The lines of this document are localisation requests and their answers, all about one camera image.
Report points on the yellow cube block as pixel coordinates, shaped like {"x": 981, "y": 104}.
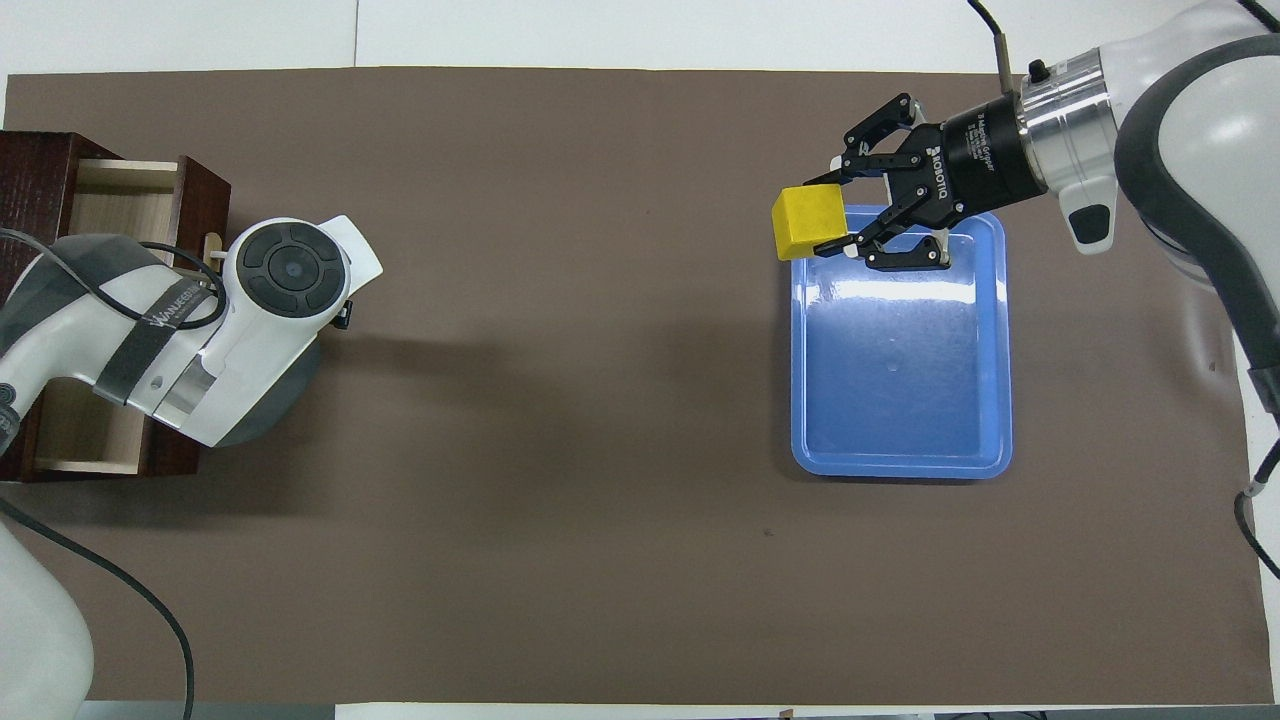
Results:
{"x": 810, "y": 222}

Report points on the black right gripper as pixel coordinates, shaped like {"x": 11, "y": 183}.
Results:
{"x": 975, "y": 160}

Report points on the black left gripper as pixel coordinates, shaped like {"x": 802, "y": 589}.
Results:
{"x": 344, "y": 315}

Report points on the brown table mat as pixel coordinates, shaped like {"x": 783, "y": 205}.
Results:
{"x": 550, "y": 500}

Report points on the blue plastic tray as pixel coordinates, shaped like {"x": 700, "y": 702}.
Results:
{"x": 900, "y": 380}

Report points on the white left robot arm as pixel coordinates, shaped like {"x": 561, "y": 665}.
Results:
{"x": 260, "y": 330}

